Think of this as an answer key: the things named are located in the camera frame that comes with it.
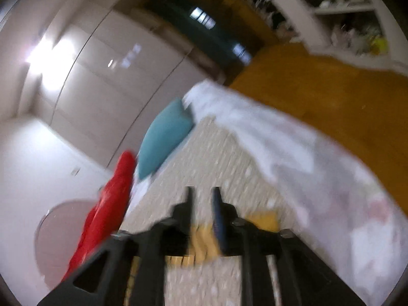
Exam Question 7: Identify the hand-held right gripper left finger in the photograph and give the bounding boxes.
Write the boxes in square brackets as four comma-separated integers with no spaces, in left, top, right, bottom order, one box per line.
[36,186,196,306]

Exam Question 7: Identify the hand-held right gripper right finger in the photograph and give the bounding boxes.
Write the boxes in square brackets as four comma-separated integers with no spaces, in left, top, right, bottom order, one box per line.
[211,186,367,306]

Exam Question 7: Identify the yellow striped small garment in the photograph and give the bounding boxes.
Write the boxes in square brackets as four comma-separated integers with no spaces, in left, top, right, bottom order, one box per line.
[190,212,280,266]

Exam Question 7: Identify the beige dotted blanket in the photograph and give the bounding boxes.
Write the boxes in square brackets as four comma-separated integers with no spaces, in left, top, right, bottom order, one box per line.
[124,116,319,306]

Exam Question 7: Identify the teal pillow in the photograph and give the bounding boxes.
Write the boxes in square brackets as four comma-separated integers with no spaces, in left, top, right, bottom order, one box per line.
[138,98,195,181]

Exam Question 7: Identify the red pillow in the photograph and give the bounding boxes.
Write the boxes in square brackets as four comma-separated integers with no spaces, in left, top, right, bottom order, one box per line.
[62,151,137,283]

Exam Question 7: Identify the pale pink white blanket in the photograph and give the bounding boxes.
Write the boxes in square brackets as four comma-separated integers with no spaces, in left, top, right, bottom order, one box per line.
[183,81,408,306]

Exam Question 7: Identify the round pale pink object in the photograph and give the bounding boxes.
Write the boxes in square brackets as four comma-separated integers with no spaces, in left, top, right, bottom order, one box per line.
[34,199,103,289]

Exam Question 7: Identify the glossy beige wardrobe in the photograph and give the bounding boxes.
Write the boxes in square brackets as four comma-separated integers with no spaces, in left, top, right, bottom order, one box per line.
[0,0,225,169]

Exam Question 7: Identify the dark window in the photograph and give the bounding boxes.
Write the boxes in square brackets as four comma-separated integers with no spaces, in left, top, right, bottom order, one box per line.
[143,0,265,66]

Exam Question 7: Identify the white shelf unit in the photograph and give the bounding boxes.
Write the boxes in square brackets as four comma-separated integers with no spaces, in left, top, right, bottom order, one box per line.
[271,0,399,71]

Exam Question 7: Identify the small yellow object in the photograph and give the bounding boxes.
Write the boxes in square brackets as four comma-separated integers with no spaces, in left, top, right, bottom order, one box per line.
[370,35,388,55]

